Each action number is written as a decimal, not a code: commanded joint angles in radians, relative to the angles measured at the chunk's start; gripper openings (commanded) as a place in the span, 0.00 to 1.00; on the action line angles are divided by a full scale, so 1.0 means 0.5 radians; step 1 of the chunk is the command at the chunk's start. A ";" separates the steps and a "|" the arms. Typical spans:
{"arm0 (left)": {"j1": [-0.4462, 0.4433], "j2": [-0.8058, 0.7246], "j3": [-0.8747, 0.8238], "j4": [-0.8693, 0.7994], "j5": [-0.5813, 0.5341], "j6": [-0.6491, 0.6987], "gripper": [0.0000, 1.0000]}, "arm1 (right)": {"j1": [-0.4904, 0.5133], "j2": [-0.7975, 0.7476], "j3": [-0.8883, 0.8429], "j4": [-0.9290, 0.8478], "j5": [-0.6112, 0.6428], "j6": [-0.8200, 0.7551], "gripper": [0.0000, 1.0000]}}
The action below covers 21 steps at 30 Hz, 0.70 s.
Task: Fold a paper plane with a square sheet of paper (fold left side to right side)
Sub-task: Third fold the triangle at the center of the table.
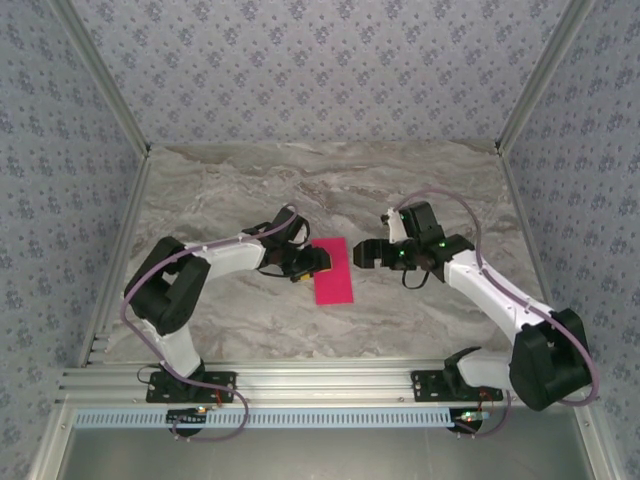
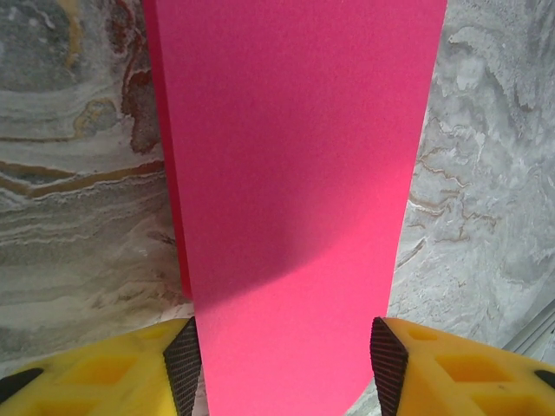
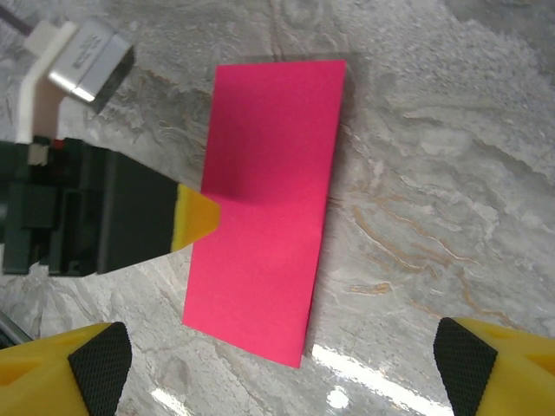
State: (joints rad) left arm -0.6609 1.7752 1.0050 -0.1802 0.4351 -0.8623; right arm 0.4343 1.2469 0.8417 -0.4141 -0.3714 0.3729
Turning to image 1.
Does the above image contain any pink paper sheet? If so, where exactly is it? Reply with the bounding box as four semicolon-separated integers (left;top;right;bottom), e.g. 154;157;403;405
311;236;356;307

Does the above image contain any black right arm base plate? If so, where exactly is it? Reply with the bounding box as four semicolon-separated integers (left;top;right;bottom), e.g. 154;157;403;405
409;368;504;404

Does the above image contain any aluminium frame post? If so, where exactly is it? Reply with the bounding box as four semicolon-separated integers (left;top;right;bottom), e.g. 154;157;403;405
49;0;152;156
494;0;599;155

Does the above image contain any small black controller board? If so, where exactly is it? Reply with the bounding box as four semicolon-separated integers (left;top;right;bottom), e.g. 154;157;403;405
452;407;494;432
167;407;207;429

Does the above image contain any pale blue slotted cable duct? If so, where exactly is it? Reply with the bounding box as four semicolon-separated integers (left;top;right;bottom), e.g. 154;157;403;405
73;407;457;430

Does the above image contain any thin black camera cable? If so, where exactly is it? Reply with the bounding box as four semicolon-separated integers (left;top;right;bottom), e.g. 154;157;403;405
256;266;296;282
401;267;432;292

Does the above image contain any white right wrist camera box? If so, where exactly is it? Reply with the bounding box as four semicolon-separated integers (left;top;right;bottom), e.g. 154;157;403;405
380;209;409;246

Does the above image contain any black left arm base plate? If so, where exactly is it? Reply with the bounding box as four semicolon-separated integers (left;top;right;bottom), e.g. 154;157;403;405
145;370;237;404

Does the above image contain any aluminium table side rail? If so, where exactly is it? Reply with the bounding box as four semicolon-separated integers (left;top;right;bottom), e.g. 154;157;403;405
497;149;574;366
77;149;154;369

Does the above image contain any aluminium mounting rail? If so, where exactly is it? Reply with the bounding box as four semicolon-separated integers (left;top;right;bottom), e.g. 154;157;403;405
54;363;601;405

